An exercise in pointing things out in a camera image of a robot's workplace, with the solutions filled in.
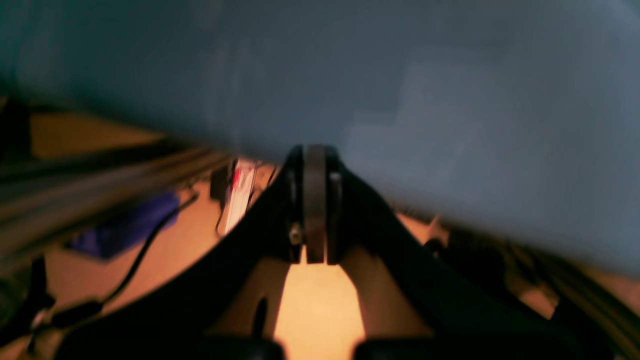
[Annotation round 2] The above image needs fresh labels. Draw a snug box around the aluminium frame beam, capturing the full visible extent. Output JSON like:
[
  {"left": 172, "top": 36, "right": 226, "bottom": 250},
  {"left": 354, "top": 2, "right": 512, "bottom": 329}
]
[{"left": 0, "top": 139, "right": 231, "bottom": 271}]

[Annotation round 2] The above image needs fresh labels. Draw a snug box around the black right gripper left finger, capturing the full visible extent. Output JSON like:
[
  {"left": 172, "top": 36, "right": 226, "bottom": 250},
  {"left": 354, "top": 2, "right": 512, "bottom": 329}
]
[{"left": 55, "top": 145, "right": 313, "bottom": 360}]

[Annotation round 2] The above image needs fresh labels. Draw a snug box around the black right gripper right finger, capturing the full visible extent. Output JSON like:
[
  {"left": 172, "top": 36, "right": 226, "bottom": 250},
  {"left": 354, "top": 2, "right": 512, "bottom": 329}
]
[{"left": 316, "top": 145, "right": 584, "bottom": 360}]

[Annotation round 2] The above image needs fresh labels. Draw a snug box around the white labelled device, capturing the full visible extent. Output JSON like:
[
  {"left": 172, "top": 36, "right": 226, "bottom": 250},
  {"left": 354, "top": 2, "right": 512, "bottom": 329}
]
[{"left": 224, "top": 158, "right": 259, "bottom": 235}]

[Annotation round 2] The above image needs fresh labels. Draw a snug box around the black floor cable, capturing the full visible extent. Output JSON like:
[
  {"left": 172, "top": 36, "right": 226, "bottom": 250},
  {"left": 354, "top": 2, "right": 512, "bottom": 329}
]
[{"left": 25, "top": 192, "right": 201, "bottom": 351}]

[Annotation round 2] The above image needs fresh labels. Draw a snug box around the blue table cloth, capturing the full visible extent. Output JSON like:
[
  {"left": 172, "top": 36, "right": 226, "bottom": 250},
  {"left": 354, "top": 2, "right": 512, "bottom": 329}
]
[{"left": 0, "top": 0, "right": 640, "bottom": 276}]

